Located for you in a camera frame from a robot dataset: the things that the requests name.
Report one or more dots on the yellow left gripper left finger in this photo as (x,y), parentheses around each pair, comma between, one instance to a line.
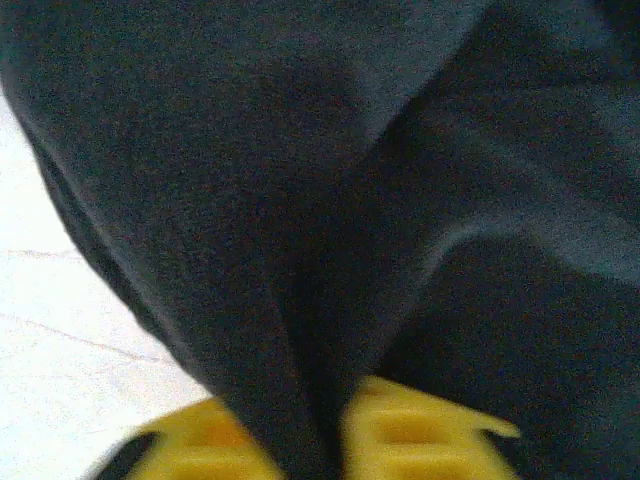
(210,445)

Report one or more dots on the black t-shirt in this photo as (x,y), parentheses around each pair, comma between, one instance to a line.
(325,175)

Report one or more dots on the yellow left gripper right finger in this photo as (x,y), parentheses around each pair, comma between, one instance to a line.
(415,440)

